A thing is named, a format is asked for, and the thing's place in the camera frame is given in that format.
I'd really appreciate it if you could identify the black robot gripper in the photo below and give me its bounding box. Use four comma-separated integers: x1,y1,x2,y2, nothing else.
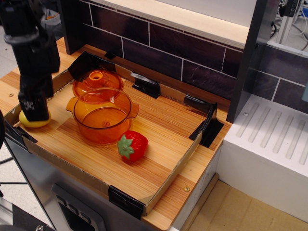
3,26,60,122

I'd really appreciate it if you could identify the yellow toy potato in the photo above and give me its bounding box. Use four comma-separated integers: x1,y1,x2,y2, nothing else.
19,110,51,128

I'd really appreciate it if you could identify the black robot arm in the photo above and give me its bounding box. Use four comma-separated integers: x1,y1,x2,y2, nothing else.
0,0,60,122

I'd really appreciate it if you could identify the cardboard fence with black tape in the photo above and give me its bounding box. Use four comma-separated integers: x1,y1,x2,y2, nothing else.
4,51,225,221

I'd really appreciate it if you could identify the orange transparent pot lid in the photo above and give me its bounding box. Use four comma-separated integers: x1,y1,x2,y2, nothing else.
73,69,123,97

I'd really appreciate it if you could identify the orange transparent plastic pot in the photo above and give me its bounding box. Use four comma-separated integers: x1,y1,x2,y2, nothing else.
66,88,139,144

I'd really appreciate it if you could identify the grey fabric bag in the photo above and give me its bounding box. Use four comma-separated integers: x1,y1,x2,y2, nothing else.
41,4,63,40

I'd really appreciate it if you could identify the red toy strawberry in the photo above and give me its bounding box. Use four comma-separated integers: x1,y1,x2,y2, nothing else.
117,130,149,162

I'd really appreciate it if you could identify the white toy sink drainboard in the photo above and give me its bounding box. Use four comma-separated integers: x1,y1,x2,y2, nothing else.
217,95,308,221

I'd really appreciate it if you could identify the dark grey vertical post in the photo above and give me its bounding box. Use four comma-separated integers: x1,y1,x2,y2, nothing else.
227,0,279,123

